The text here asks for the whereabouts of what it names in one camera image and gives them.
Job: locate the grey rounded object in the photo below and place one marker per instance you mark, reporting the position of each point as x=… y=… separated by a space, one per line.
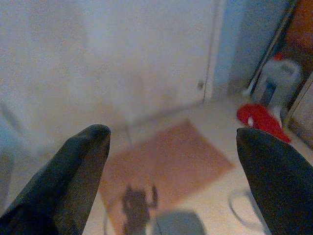
x=178 y=224

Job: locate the white jug with red cap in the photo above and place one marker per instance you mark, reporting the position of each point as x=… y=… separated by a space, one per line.
x=281 y=76

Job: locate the red cloth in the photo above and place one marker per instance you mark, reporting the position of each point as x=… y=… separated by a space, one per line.
x=259 y=118

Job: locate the orange floor mat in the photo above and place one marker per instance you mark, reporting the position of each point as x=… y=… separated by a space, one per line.
x=171 y=166

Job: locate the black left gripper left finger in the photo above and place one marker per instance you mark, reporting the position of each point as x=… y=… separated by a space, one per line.
x=56 y=181

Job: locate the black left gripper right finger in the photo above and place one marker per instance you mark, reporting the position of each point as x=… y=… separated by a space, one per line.
x=278 y=176

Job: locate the white door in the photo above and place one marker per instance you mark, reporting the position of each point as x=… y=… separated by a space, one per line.
x=110 y=54

